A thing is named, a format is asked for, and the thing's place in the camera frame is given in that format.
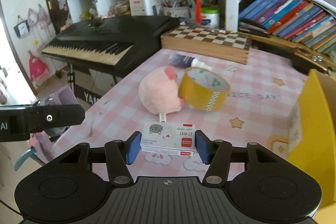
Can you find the wooden chess board box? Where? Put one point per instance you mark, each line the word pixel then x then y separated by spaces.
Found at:
pixel 221 44

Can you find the black Yamaha keyboard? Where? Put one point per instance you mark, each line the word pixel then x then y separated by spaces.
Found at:
pixel 116 46

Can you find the white red-label box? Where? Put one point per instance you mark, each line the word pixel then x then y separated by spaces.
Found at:
pixel 137 7

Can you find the white pen holder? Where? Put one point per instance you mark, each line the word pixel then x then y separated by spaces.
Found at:
pixel 177 12

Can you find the pink plush pig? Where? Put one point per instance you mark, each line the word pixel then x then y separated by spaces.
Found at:
pixel 158 91

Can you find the row of leaning books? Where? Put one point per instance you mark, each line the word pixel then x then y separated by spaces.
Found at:
pixel 298 21

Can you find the white staples box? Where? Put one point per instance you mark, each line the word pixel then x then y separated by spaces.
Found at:
pixel 168 138

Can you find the white green-lid jar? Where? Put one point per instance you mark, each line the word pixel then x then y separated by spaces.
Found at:
pixel 210 17

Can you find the yellow packing tape roll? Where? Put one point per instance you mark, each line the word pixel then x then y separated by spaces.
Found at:
pixel 203 89

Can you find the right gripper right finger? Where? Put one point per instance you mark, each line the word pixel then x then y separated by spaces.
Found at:
pixel 216 154

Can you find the yellow cardboard box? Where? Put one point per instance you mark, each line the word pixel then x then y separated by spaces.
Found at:
pixel 311 133

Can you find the purple starry tube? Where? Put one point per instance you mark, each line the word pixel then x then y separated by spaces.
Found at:
pixel 184 62

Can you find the pink checked tablecloth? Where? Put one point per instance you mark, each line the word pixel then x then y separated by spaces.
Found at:
pixel 257 107

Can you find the pink backpack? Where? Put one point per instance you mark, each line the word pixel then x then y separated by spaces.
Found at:
pixel 39 71

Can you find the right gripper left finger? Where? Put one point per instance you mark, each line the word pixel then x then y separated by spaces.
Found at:
pixel 119 154

